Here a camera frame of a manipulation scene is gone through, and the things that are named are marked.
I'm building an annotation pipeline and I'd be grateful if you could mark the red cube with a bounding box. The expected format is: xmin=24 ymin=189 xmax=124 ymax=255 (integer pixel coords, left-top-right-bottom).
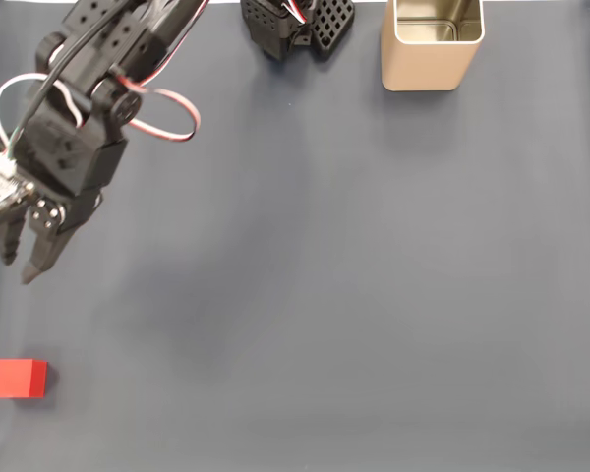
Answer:
xmin=0 ymin=358 xmax=49 ymax=400

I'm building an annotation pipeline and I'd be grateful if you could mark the gold metal square container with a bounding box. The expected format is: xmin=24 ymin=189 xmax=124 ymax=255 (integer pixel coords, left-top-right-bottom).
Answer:
xmin=380 ymin=0 xmax=487 ymax=92

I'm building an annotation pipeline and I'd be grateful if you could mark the dark blue-grey table mat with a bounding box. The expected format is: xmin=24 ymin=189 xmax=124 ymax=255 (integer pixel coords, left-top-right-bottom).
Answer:
xmin=0 ymin=3 xmax=590 ymax=472

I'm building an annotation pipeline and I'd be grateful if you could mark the black camera cable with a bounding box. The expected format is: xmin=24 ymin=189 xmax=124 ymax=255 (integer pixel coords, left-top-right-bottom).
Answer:
xmin=2 ymin=0 xmax=134 ymax=171

